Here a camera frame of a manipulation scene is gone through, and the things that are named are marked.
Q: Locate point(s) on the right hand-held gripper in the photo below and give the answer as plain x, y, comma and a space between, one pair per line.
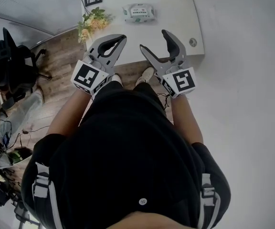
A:
182, 81

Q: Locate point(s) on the person's right forearm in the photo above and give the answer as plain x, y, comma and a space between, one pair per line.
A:
185, 118

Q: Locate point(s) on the person's black shirt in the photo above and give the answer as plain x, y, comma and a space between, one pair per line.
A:
128, 151

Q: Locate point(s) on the yellow artificial flower bouquet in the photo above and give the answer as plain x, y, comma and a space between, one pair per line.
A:
92, 23

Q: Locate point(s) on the person's left forearm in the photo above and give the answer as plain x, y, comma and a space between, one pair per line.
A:
66, 113

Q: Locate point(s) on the person's white shoe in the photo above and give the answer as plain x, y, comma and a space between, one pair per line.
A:
145, 75
116, 79

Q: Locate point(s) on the black office chair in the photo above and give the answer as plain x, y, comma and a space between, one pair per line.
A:
13, 65

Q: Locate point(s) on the white shirt button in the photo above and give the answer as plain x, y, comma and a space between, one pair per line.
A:
142, 201

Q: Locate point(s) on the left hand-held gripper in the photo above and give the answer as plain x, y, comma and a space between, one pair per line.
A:
87, 76

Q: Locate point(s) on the white lidded wet wipe pack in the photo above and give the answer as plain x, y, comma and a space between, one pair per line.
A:
140, 13

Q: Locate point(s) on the person's left white shoe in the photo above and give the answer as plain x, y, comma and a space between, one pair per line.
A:
116, 79

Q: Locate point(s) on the person's right white shoe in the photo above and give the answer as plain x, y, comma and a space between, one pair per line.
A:
145, 75

